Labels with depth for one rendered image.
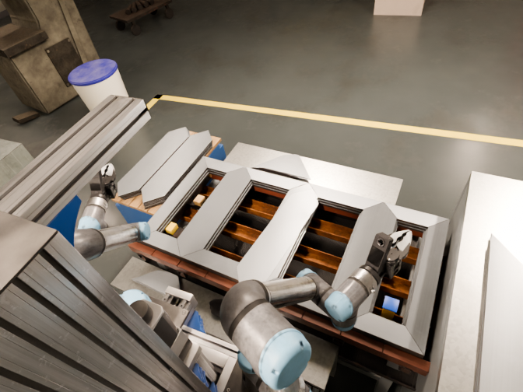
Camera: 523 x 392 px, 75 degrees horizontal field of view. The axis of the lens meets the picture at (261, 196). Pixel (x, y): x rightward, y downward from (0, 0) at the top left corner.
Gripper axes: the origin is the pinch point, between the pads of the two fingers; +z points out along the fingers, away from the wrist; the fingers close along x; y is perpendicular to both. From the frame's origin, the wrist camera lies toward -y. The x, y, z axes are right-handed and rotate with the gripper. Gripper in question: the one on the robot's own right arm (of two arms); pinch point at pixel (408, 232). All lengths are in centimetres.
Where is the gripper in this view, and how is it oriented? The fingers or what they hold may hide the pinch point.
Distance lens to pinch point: 116.5
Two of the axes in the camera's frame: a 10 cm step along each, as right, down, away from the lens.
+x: 6.4, 4.0, -6.6
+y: 2.1, 7.3, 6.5
